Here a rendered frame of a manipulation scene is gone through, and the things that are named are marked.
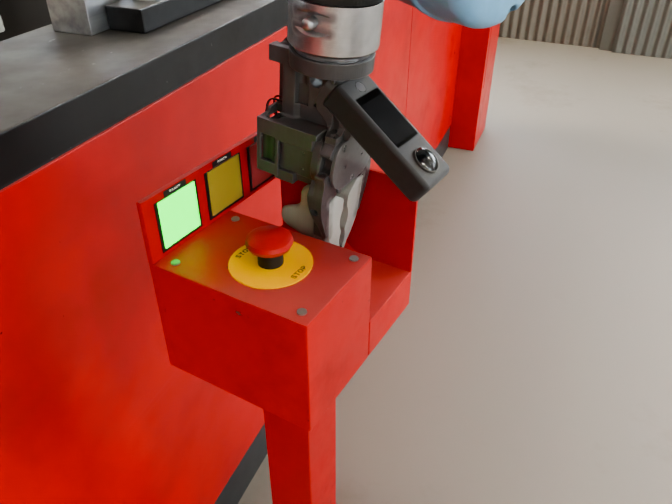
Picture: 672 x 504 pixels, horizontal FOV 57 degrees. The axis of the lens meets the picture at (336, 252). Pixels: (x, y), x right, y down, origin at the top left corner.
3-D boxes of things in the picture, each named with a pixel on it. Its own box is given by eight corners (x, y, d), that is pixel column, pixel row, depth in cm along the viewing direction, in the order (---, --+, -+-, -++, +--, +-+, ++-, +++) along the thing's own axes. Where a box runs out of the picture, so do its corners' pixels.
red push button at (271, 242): (277, 288, 51) (274, 252, 49) (238, 273, 53) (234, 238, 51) (303, 263, 54) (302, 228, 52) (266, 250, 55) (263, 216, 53)
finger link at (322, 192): (328, 217, 61) (335, 137, 55) (344, 223, 60) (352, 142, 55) (302, 240, 57) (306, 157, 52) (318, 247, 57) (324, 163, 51)
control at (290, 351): (310, 432, 53) (304, 261, 43) (169, 364, 60) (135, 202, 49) (409, 303, 67) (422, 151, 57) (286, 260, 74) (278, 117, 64)
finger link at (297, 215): (290, 242, 65) (293, 165, 59) (339, 263, 63) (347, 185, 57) (273, 257, 63) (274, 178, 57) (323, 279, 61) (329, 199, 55)
